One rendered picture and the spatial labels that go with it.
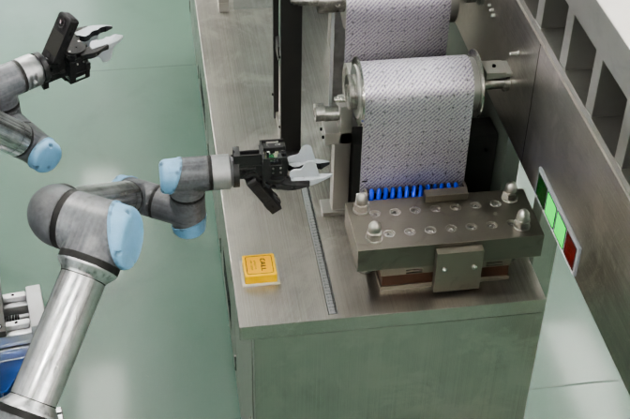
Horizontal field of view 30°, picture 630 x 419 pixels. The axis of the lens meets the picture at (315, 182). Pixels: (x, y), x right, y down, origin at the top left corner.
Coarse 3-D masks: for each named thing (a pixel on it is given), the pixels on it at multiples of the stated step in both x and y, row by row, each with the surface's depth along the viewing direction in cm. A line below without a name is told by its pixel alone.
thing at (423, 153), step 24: (456, 120) 250; (384, 144) 252; (408, 144) 253; (432, 144) 254; (456, 144) 255; (384, 168) 256; (408, 168) 257; (432, 168) 258; (456, 168) 259; (360, 192) 259
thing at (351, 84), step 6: (348, 78) 247; (354, 78) 247; (348, 84) 247; (354, 84) 246; (348, 90) 249; (354, 90) 246; (348, 96) 249; (354, 96) 246; (348, 102) 249; (354, 102) 247; (348, 108) 250; (354, 108) 249
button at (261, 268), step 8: (248, 256) 257; (256, 256) 257; (264, 256) 257; (272, 256) 257; (248, 264) 255; (256, 264) 255; (264, 264) 255; (272, 264) 255; (248, 272) 253; (256, 272) 253; (264, 272) 253; (272, 272) 253; (248, 280) 252; (256, 280) 253; (264, 280) 253; (272, 280) 253
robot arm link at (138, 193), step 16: (128, 176) 258; (48, 192) 217; (64, 192) 217; (96, 192) 235; (112, 192) 241; (128, 192) 248; (144, 192) 254; (32, 208) 217; (48, 208) 215; (144, 208) 254; (32, 224) 217; (48, 224) 215; (48, 240) 217
